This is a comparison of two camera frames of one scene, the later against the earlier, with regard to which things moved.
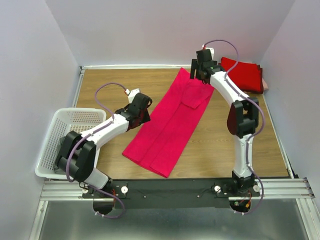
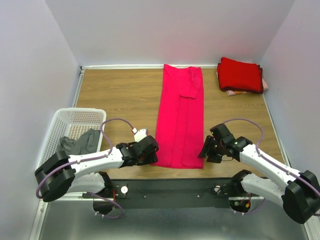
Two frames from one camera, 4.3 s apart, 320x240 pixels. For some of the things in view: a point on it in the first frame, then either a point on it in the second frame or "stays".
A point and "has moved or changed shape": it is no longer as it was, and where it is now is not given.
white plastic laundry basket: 65,120 stays
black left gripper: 146,118 → 152,158
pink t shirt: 158,141 has moved or changed shape
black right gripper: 193,66 → 208,142
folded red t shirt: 246,74 stays
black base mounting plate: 169,193 stays
